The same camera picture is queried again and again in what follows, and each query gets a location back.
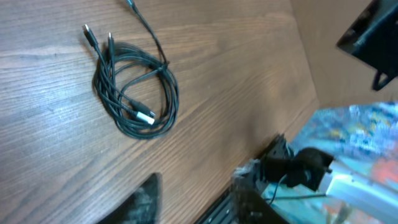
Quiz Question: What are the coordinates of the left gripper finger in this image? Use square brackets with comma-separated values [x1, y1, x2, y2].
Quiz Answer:
[97, 173, 162, 224]

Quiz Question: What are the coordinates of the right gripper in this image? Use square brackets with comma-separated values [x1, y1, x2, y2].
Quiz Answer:
[336, 0, 397, 91]

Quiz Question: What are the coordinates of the black USB cable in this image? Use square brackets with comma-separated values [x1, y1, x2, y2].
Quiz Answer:
[82, 0, 180, 140]

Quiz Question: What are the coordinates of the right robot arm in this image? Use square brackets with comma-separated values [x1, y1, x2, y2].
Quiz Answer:
[232, 1, 397, 223]

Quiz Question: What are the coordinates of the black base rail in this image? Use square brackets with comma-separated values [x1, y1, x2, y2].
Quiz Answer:
[195, 190, 234, 224]

